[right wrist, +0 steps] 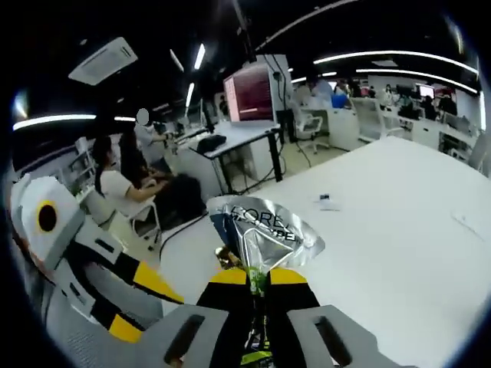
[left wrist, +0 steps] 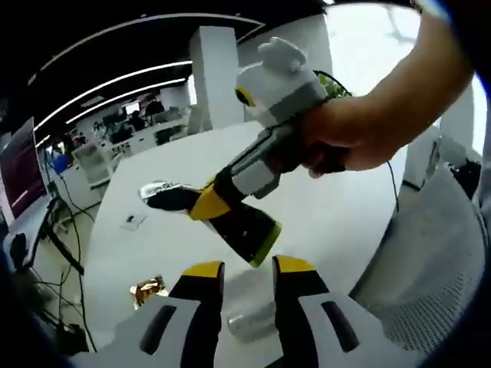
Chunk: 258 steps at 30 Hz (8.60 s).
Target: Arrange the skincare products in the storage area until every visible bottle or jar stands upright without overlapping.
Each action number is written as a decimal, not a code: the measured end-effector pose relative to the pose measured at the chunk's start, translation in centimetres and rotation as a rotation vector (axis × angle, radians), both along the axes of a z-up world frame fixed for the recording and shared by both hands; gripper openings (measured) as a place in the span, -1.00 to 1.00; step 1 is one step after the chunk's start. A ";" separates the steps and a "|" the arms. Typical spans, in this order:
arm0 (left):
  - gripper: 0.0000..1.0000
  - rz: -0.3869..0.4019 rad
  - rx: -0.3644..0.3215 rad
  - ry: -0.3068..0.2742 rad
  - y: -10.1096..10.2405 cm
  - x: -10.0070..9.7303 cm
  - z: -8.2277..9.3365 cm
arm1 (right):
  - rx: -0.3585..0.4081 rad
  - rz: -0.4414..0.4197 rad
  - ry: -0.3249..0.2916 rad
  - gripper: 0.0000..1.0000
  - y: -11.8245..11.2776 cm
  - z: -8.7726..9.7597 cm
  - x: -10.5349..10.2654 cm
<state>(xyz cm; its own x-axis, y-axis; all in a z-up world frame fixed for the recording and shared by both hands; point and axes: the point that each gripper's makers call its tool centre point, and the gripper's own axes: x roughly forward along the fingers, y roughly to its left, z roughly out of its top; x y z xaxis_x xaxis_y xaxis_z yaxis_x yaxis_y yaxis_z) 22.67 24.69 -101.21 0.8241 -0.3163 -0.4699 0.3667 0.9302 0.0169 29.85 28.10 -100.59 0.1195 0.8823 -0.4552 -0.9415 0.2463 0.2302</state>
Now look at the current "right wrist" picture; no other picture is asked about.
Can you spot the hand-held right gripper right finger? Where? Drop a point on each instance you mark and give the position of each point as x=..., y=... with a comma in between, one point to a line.
x=291, y=303

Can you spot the black bag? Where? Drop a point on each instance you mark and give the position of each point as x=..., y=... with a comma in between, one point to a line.
x=211, y=142

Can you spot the white office chair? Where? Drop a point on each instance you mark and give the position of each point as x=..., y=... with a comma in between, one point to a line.
x=103, y=211
x=370, y=115
x=307, y=122

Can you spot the gold foil skincare sachet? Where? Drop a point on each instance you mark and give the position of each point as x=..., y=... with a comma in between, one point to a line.
x=226, y=257

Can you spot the ceiling air conditioner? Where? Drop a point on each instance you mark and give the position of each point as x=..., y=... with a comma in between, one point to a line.
x=103, y=61

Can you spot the black-legged desk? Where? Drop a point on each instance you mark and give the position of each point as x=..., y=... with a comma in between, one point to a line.
x=245, y=138

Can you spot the blue storage box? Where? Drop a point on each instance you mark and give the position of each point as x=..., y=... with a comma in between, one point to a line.
x=339, y=100

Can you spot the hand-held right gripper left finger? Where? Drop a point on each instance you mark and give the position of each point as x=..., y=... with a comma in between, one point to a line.
x=222, y=303

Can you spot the row of white desks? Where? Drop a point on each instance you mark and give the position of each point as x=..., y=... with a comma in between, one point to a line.
x=422, y=130

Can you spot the curved ceiling light strip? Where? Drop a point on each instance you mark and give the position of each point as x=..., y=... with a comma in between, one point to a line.
x=414, y=73
x=383, y=52

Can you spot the green black skincare sachet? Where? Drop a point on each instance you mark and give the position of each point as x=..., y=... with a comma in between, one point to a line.
x=268, y=237

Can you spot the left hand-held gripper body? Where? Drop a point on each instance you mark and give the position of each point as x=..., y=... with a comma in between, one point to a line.
x=61, y=203

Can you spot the black stand pole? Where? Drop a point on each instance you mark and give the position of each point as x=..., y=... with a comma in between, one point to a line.
x=208, y=111

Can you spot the grey mesh office chair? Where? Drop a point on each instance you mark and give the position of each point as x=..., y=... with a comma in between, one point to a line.
x=76, y=341

